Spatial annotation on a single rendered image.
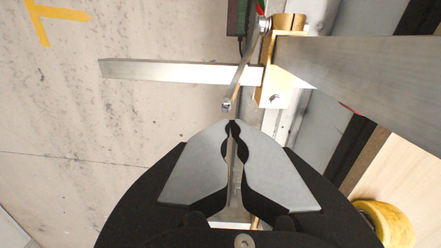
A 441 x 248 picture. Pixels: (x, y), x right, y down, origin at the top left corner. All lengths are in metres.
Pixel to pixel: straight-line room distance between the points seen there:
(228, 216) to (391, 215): 0.29
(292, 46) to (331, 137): 0.34
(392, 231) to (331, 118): 0.25
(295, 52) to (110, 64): 0.27
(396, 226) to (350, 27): 0.41
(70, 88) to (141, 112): 0.54
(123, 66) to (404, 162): 0.51
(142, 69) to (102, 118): 1.35
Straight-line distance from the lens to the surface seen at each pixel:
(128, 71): 0.31
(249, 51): 0.18
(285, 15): 0.26
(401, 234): 0.45
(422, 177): 0.49
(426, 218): 0.63
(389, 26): 0.44
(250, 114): 0.47
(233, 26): 0.42
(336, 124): 0.49
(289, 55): 0.20
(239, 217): 0.34
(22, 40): 1.75
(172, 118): 1.33
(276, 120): 0.59
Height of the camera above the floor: 1.12
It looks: 61 degrees down
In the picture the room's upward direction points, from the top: 176 degrees counter-clockwise
